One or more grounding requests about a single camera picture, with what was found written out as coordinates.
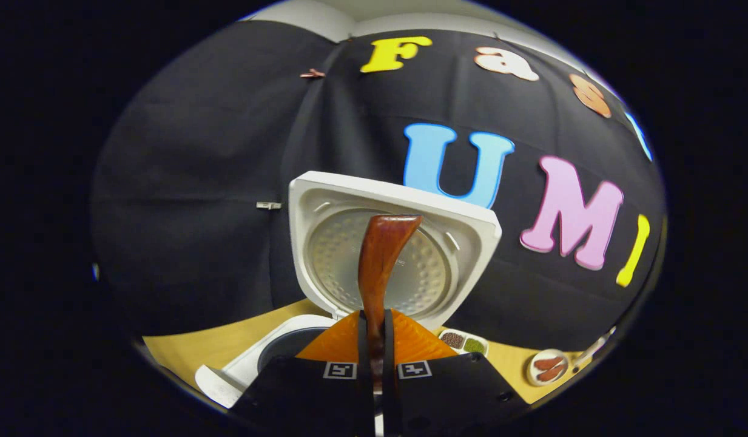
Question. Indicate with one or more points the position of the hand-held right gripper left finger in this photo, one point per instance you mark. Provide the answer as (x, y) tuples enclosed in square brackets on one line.
[(363, 346)]

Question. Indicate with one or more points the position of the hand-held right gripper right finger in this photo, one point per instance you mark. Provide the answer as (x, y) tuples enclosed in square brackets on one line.
[(390, 346)]

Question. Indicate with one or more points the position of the brown wooden spoon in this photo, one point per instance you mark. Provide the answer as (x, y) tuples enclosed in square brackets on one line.
[(380, 261)]

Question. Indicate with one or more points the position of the white rice cooker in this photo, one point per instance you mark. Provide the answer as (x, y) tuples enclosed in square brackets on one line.
[(471, 230)]

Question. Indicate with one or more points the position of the white divided grain dish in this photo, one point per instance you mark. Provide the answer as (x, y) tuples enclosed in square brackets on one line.
[(452, 340)]

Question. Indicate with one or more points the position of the white round plate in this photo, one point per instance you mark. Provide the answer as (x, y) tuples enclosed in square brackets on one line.
[(531, 371)]

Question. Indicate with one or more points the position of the red-brown meat piece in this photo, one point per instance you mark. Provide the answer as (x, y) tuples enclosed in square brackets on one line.
[(551, 373), (549, 363)]

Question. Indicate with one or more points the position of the white cloth clip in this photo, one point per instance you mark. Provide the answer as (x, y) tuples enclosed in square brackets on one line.
[(269, 206)]

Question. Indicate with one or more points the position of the clear bottle with pink label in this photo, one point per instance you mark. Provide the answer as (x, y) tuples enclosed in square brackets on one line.
[(595, 349)]

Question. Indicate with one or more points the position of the black backdrop cloth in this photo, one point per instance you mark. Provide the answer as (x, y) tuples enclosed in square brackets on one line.
[(198, 152)]

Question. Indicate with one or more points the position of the copper cloth clip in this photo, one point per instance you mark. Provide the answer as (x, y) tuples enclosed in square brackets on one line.
[(312, 74)]

